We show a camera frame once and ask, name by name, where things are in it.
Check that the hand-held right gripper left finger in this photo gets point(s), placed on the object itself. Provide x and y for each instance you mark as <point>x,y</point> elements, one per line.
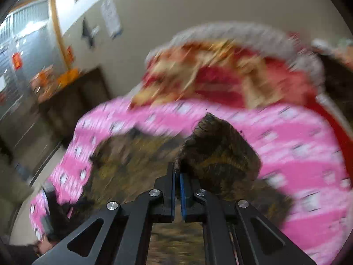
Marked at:
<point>172,198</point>

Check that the brown yellow patterned garment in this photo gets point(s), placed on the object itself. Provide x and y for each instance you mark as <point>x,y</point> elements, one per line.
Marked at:
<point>220,149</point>

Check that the person's left hand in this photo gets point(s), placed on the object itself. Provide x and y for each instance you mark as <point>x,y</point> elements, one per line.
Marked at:
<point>47,246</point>

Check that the dark wooden cabinet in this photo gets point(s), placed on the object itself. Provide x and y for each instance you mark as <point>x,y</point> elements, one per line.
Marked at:
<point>82,96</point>

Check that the red orange floral quilt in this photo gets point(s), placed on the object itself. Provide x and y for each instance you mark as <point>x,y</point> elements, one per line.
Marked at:
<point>215,80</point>

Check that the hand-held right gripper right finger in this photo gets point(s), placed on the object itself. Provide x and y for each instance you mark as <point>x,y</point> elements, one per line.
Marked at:
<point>182,196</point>

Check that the black star wall decoration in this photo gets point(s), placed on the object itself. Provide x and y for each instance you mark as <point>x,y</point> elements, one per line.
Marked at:
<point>88,31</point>

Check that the grey floral upholstered bed end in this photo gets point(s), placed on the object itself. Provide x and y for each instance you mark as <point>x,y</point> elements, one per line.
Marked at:
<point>234,30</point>

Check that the red door notice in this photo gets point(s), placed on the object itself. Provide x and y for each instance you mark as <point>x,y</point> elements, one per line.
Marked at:
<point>17,60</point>

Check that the glass door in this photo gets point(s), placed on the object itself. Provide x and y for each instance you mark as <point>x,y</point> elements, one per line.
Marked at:
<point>30,60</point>

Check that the orange box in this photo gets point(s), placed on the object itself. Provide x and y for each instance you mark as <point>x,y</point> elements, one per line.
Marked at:
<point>68,77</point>

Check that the white wall poster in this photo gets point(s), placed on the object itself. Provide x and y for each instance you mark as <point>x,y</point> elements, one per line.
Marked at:
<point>111,16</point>

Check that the pink penguin print blanket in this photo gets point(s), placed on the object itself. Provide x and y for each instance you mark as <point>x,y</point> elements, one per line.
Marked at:
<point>289,154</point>

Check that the orange snack package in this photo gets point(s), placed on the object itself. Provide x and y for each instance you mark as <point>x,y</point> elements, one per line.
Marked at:
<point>42,77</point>

